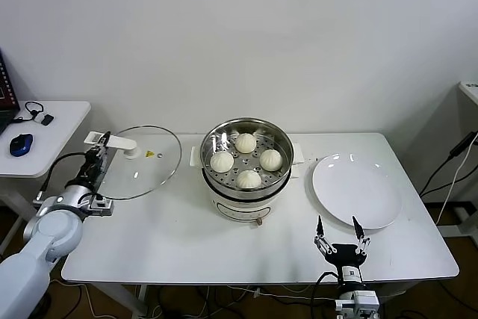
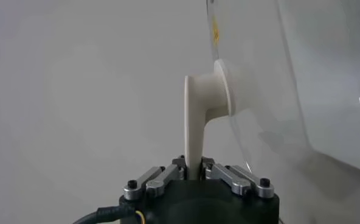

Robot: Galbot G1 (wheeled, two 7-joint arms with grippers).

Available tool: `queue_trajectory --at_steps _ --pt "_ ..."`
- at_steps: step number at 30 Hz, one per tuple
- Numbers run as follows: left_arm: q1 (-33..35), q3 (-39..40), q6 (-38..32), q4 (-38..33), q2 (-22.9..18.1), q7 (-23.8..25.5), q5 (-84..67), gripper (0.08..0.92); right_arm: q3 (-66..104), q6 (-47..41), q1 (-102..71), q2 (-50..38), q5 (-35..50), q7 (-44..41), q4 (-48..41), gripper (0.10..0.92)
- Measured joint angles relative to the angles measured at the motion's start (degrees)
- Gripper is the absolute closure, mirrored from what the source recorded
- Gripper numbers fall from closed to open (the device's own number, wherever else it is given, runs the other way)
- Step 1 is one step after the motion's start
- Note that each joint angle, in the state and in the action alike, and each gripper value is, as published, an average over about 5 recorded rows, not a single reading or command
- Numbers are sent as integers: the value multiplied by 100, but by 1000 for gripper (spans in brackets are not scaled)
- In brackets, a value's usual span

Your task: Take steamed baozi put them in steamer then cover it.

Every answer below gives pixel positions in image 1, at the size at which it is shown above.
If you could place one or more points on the white round plate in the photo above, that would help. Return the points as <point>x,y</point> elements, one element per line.
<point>354,188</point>

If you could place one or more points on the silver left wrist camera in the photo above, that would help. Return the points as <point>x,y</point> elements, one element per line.
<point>101,205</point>

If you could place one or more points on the blue computer mouse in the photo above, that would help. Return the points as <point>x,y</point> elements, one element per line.
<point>21,145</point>

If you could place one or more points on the stainless steel steamer basket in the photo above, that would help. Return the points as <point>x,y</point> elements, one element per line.
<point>278,186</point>

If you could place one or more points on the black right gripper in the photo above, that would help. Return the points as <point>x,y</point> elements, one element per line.
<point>347,255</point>

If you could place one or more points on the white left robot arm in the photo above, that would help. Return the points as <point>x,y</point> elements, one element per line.
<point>52,229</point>

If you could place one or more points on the white steamed baozi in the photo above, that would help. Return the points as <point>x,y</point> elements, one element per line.
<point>222,162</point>
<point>249,179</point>
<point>270,159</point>
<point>245,143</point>

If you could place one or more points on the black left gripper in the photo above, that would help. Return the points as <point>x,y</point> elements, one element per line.
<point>91,169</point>

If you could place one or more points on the small black device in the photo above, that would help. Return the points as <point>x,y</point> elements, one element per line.
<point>48,121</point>

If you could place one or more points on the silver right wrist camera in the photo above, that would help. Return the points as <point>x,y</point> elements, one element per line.
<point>366,300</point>

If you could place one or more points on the black laptop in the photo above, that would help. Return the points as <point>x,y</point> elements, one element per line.
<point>5,102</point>

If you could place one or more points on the large white table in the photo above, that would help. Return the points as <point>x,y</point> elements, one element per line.
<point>186,240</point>

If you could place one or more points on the white electric cooker base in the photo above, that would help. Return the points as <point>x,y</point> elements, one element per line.
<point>239,210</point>

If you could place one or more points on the small white side table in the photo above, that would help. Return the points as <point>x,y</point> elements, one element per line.
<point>63,124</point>

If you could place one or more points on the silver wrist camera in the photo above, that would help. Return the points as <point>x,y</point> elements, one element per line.
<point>101,205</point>
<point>366,300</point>

